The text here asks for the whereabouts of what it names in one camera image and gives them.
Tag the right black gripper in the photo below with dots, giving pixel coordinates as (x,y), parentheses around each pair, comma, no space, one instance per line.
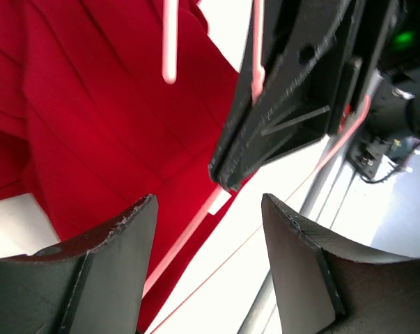
(318,57)

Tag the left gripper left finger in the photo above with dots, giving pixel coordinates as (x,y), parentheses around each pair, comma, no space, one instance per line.
(92,283)

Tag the red skirt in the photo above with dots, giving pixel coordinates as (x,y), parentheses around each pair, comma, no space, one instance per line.
(88,125)

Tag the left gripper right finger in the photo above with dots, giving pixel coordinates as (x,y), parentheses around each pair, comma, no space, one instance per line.
(327,283)

